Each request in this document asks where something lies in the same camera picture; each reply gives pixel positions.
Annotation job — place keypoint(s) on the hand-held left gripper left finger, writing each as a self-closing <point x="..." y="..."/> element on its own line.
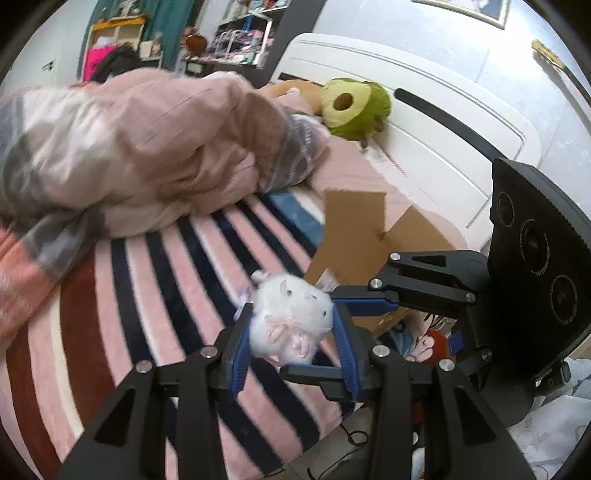
<point x="241" y="364"/>

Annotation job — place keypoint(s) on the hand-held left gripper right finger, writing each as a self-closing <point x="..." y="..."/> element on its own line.
<point x="347" y="357"/>

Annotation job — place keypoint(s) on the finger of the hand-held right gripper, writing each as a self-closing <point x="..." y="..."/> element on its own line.
<point x="314" y="376"/>
<point x="369" y="307"/>

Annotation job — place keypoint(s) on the white hamster plush toy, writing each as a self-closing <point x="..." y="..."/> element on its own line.
<point x="291" y="314"/>

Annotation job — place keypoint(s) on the cardboard box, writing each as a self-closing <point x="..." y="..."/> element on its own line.
<point x="364" y="230"/>

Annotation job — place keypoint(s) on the pink navy striped blanket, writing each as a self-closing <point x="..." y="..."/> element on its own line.
<point x="152" y="295"/>

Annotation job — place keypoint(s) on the white headboard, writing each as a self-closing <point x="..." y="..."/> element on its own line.
<point x="438" y="152"/>

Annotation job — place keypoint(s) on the white printed cloth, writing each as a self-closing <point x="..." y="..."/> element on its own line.
<point x="554" y="424"/>

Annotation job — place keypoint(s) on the green avocado plush toy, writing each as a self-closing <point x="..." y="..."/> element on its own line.
<point x="355" y="106"/>

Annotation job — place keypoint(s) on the beige plush toy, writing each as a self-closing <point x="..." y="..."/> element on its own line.
<point x="295" y="92"/>

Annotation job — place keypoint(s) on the pink grey striped duvet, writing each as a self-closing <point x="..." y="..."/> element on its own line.
<point x="152" y="147"/>

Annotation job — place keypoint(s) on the cluttered bookshelf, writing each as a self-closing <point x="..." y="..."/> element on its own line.
<point x="244" y="37"/>

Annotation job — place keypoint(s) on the brown plush toy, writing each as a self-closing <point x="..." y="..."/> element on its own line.
<point x="196" y="44"/>

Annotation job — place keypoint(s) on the black bag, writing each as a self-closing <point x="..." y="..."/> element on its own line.
<point x="122" y="60"/>

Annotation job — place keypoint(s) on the magenta bag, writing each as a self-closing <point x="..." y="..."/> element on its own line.
<point x="97" y="62"/>

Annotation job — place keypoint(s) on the yellow topped white shelf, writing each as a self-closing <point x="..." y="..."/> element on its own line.
<point x="117" y="32"/>

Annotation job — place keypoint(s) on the white door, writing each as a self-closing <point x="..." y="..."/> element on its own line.
<point x="60" y="50"/>

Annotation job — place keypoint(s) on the yellow wall ornament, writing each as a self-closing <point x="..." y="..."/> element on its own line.
<point x="547" y="51"/>

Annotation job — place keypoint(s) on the framed wall picture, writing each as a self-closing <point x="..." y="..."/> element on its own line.
<point x="466" y="11"/>

